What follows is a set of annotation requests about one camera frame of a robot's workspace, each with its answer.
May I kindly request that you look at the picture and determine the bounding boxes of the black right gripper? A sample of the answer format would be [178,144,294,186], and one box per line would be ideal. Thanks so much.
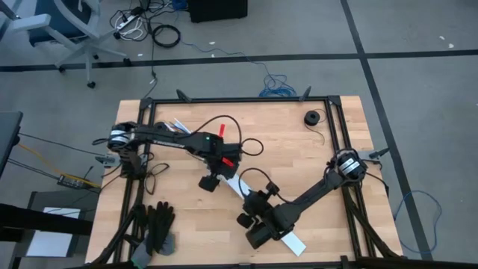
[235,188,287,250]

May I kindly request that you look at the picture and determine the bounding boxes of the white duct cover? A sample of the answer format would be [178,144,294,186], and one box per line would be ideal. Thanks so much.
[218,173,308,258]

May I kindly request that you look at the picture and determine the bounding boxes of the white slotted cable duct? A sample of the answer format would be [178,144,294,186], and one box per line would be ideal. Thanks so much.
[163,117,195,136]

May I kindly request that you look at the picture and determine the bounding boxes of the black glove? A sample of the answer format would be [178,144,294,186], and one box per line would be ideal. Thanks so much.
[130,200,177,257]

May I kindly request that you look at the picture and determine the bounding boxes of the grey green glove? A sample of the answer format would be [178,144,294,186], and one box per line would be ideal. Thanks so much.
[130,230,179,269]

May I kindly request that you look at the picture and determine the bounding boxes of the small black electronics box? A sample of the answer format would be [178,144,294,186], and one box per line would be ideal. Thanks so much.
[56,174,86,190]

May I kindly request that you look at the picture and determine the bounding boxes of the black box on floor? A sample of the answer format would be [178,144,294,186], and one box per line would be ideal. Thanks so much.
[186,0,249,25]

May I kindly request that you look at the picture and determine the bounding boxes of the white power strip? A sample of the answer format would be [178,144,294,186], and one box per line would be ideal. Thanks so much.
[114,8,146,34]

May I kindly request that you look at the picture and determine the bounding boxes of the white paper sheet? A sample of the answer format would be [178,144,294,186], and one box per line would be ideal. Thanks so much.
[25,205,81,259]

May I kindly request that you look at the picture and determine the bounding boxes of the white blue office chair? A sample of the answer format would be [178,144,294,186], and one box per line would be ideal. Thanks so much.
[0,0,132,90]

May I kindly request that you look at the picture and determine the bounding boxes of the dark side desk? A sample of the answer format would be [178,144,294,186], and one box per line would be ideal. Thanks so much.
[0,110,25,181]

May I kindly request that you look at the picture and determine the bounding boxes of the black aluminium table frame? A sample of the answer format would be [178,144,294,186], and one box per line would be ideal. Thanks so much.
[84,87,405,269]

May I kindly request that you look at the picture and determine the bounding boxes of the tangled blue network cable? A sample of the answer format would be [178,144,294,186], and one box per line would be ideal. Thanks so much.
[178,38,298,99]

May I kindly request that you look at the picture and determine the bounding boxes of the black wire spool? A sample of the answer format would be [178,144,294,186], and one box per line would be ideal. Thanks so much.
[302,108,327,147]

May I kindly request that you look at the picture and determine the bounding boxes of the coiled black floor cable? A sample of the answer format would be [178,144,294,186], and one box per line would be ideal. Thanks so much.
[152,23,182,49]

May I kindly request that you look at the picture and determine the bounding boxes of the looped blue floor cable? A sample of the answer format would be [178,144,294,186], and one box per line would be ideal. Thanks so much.
[393,189,444,256]

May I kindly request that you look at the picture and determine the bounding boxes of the thin yellow floor cable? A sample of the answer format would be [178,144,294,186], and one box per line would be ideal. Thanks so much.
[17,143,102,188]

